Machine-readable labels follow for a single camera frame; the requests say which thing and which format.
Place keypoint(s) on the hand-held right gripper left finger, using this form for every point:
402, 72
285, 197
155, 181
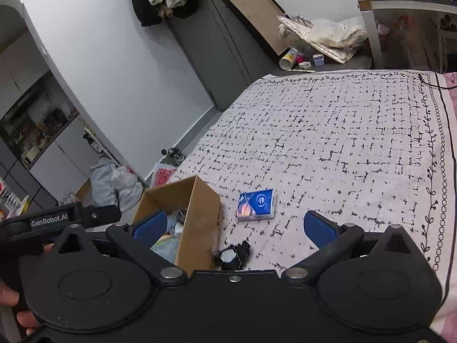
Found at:
151, 227

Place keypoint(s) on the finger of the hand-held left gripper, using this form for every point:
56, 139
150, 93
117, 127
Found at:
103, 215

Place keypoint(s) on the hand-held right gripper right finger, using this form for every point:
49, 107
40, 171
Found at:
316, 227

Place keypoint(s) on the blue plush toy pink patch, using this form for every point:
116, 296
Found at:
166, 248

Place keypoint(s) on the black plastic-wrapped item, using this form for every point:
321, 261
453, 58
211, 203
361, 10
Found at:
180, 217

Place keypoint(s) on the brown cardboard box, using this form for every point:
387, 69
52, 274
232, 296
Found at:
200, 228

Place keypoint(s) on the blue tissue pack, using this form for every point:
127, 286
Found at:
256, 204

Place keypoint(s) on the person's left hand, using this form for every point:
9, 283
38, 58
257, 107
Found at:
9, 294

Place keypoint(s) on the yellow-edged round table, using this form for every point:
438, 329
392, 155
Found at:
25, 203

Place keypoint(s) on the grey plastic bag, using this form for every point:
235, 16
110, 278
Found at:
101, 185

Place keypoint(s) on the white plastic bag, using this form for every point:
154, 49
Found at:
128, 189

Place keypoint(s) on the red printed packet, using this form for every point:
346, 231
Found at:
162, 177

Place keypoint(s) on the grey cabinet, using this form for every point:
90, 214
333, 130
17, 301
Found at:
60, 157

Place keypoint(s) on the dark shoes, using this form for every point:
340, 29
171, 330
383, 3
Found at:
174, 153

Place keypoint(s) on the white black-patterned bed sheet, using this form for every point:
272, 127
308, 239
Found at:
339, 132

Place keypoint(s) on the small white box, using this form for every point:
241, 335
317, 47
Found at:
304, 65

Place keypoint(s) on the small blue box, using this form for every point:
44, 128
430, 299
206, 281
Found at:
318, 60

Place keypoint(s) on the yellow-label can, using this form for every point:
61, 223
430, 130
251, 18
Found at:
288, 60

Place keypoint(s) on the grey door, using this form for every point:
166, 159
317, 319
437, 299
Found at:
214, 53

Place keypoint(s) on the clear plastic bag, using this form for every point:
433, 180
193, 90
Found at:
332, 35

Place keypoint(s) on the white desk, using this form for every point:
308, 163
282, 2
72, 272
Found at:
375, 35

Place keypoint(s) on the brown picture frame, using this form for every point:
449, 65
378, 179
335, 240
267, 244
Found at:
253, 10

